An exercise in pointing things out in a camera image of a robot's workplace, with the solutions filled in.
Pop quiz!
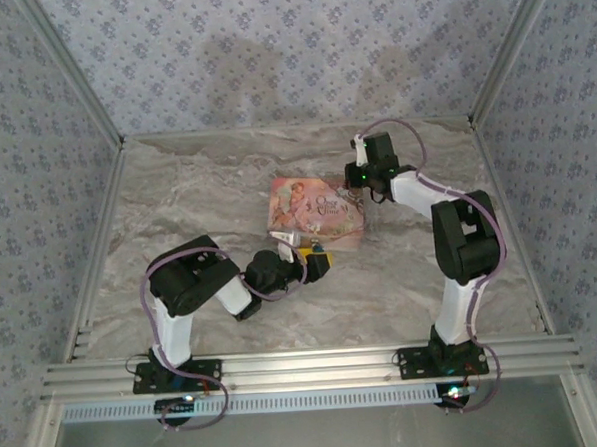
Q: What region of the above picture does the pink illustrated storybook box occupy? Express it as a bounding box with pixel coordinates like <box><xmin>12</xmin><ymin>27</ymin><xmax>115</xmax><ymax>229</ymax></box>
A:
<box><xmin>264</xmin><ymin>173</ymin><xmax>369</xmax><ymax>256</ymax></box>

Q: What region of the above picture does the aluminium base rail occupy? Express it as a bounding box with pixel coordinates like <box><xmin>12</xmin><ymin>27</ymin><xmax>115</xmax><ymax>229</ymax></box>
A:
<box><xmin>38</xmin><ymin>335</ymin><xmax>586</xmax><ymax>402</ymax></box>

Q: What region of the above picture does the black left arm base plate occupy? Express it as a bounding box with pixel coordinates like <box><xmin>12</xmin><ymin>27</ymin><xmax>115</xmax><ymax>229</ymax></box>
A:
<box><xmin>131</xmin><ymin>357</ymin><xmax>224</xmax><ymax>396</ymax></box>

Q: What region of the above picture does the aluminium side rail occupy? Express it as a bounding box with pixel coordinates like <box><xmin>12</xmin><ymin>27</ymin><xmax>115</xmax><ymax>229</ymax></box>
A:
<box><xmin>0</xmin><ymin>139</ymin><xmax>144</xmax><ymax>447</ymax></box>
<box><xmin>467</xmin><ymin>112</ymin><xmax>597</xmax><ymax>447</ymax></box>

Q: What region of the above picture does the perforated grey cable duct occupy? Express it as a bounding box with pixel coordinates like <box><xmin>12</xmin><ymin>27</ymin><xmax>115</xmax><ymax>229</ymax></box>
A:
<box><xmin>62</xmin><ymin>379</ymin><xmax>484</xmax><ymax>425</ymax></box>

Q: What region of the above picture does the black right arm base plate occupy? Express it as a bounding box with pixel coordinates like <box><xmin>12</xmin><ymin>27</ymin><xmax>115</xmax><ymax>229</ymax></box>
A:
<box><xmin>395</xmin><ymin>343</ymin><xmax>491</xmax><ymax>382</ymax></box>

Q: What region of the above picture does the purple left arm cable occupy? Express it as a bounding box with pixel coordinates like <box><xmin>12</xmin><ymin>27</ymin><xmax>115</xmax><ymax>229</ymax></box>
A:
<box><xmin>138</xmin><ymin>240</ymin><xmax>310</xmax><ymax>436</ymax></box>

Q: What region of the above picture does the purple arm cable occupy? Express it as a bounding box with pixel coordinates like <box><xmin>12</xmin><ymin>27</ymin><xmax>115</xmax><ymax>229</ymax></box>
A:
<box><xmin>360</xmin><ymin>112</ymin><xmax>516</xmax><ymax>419</ymax></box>
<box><xmin>138</xmin><ymin>240</ymin><xmax>310</xmax><ymax>436</ymax></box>

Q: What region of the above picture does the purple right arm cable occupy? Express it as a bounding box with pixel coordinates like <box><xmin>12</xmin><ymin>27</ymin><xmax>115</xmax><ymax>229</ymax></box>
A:
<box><xmin>360</xmin><ymin>112</ymin><xmax>516</xmax><ymax>419</ymax></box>

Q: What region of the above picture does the aluminium frame post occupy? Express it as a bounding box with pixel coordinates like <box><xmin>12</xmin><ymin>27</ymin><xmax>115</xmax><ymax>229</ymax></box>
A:
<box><xmin>463</xmin><ymin>0</ymin><xmax>570</xmax><ymax>125</ymax></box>
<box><xmin>15</xmin><ymin>0</ymin><xmax>126</xmax><ymax>152</ymax></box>

